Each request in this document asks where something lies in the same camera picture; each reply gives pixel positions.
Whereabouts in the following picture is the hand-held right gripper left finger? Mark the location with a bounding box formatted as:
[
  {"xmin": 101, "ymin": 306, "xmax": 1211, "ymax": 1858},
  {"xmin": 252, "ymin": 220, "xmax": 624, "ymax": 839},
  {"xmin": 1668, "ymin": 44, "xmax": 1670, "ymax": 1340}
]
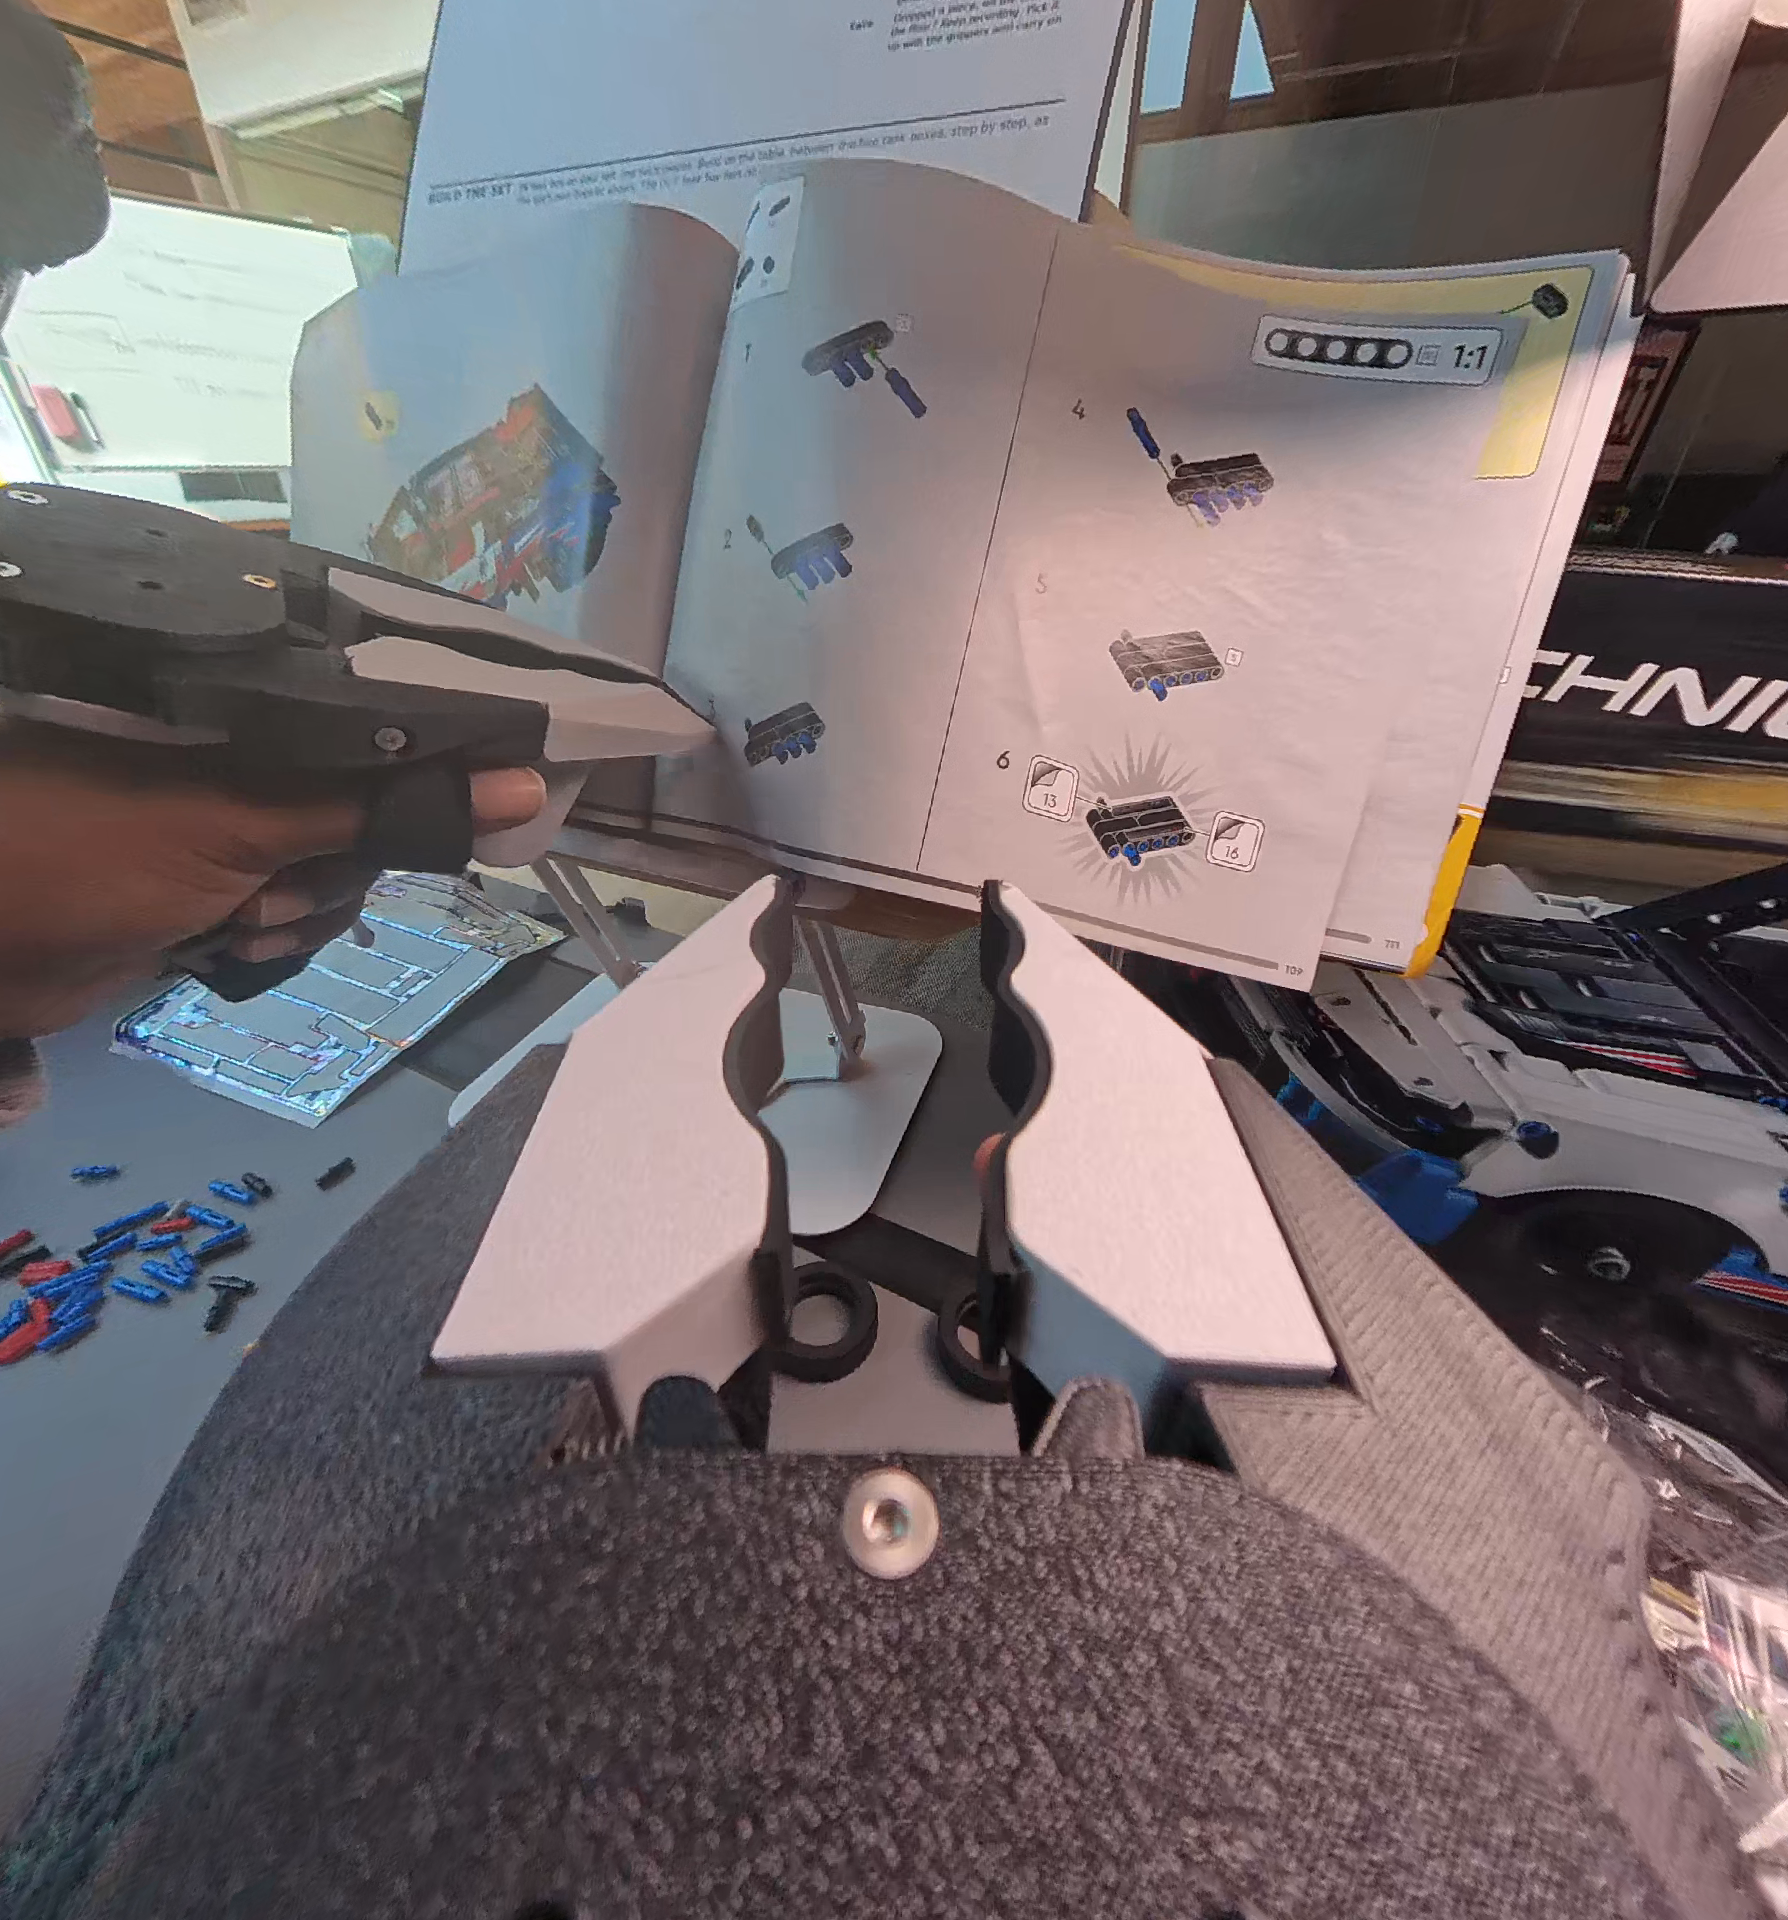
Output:
[{"xmin": 427, "ymin": 873, "xmax": 804, "ymax": 1403}]

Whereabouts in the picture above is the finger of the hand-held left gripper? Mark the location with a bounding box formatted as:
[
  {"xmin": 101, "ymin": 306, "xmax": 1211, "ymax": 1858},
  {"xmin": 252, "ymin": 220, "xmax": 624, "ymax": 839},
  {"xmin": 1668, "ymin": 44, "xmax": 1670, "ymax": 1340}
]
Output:
[
  {"xmin": 323, "ymin": 558, "xmax": 659, "ymax": 682},
  {"xmin": 351, "ymin": 634, "xmax": 720, "ymax": 873}
]

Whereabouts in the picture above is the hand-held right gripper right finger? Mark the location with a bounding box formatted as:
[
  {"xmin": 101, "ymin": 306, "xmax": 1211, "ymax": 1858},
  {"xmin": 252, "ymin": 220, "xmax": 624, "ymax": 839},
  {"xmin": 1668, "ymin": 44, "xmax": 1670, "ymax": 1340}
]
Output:
[{"xmin": 973, "ymin": 876, "xmax": 1345, "ymax": 1411}]

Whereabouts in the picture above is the toy car building manual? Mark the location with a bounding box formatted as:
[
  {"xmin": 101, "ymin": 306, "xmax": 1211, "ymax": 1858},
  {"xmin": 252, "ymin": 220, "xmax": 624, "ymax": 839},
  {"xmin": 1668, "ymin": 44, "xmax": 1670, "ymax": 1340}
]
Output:
[{"xmin": 290, "ymin": 155, "xmax": 1638, "ymax": 977}]

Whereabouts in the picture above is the grey desk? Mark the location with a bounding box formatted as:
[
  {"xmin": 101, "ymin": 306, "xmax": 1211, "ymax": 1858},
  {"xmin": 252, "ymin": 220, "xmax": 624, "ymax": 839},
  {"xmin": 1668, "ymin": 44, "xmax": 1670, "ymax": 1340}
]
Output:
[{"xmin": 0, "ymin": 899, "xmax": 1646, "ymax": 1801}]

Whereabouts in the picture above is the black flat strip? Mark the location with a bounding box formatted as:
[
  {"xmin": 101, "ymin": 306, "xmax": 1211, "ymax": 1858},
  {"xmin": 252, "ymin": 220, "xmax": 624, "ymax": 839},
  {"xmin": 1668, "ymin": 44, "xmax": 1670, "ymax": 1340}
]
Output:
[{"xmin": 861, "ymin": 1211, "xmax": 989, "ymax": 1299}]

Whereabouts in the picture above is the whiteboard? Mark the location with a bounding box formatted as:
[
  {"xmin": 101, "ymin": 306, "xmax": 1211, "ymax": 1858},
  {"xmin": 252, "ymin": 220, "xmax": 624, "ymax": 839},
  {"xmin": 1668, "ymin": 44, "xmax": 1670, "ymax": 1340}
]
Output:
[{"xmin": 0, "ymin": 193, "xmax": 364, "ymax": 471}]

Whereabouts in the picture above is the white book stand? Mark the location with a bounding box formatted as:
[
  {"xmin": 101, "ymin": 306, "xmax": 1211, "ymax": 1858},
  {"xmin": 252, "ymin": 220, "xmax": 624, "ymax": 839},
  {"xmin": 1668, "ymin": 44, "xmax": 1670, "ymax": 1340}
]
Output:
[{"xmin": 445, "ymin": 839, "xmax": 987, "ymax": 1239}]

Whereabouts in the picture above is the holographic sticker sheet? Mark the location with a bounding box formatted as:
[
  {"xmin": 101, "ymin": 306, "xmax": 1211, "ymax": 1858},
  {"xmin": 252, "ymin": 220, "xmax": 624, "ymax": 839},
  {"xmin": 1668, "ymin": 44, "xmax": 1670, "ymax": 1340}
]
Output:
[{"xmin": 112, "ymin": 870, "xmax": 566, "ymax": 1127}]

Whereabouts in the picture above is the partly built toy brick car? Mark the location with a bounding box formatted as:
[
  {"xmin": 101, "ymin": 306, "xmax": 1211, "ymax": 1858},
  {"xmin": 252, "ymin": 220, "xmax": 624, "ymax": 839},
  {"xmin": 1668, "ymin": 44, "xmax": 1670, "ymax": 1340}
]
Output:
[{"xmin": 1224, "ymin": 854, "xmax": 1788, "ymax": 1353}]

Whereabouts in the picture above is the pile of small plastic pins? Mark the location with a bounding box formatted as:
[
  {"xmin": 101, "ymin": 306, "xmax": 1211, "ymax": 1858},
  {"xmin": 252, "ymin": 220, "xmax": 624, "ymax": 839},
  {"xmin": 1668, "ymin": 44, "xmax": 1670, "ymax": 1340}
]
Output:
[{"xmin": 0, "ymin": 1153, "xmax": 272, "ymax": 1365}]

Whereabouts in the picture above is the white printed instruction sheet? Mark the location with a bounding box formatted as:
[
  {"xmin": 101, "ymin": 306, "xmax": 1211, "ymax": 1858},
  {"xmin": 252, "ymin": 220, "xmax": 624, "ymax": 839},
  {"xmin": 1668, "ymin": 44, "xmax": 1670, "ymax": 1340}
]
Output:
[{"xmin": 396, "ymin": 0, "xmax": 1137, "ymax": 272}]

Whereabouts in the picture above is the clear plastic parts bag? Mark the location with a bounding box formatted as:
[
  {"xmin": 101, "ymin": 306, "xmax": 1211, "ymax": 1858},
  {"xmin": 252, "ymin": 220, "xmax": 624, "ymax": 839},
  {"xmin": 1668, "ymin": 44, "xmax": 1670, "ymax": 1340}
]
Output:
[{"xmin": 1569, "ymin": 1305, "xmax": 1788, "ymax": 1920}]

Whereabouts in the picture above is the black ring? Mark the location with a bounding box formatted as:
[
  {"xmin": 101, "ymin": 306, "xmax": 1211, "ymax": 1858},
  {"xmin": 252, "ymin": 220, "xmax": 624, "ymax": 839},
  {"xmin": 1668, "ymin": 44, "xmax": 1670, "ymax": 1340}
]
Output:
[
  {"xmin": 936, "ymin": 1280, "xmax": 1016, "ymax": 1403},
  {"xmin": 775, "ymin": 1258, "xmax": 883, "ymax": 1382}
]

